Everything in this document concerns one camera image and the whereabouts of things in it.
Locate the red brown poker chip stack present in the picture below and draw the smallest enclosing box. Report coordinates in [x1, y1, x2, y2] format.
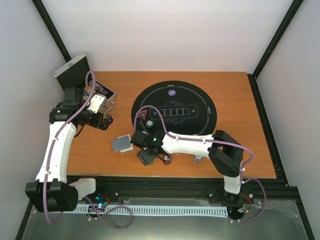
[163, 154, 172, 165]

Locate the blue white poker chip stack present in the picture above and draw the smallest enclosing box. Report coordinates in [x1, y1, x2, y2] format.
[192, 155, 203, 164]

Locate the purple round blind button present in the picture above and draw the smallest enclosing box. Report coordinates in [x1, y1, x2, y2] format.
[167, 89, 177, 97]

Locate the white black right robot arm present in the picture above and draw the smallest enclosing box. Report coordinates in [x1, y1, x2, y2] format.
[130, 130, 244, 195]

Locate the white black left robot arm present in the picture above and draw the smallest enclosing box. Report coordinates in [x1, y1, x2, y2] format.
[25, 87, 113, 213]

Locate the white playing card box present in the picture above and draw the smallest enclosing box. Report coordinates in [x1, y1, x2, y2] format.
[120, 134, 134, 154]

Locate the blue playing card deck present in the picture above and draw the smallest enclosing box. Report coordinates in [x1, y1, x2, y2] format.
[111, 136, 124, 152]

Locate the triangular all-in marker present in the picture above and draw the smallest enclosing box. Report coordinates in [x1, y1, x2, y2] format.
[136, 109, 148, 121]

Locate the aluminium poker case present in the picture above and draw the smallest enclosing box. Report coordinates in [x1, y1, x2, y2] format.
[52, 53, 116, 114]

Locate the round black poker mat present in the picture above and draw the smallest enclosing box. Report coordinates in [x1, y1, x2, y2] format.
[131, 80, 217, 136]

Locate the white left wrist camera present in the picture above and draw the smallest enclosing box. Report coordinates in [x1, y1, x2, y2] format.
[87, 94, 107, 114]

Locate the light blue cable duct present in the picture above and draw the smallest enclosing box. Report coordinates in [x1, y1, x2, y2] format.
[67, 204, 228, 218]

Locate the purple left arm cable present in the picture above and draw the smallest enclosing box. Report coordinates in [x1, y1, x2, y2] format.
[42, 70, 133, 230]

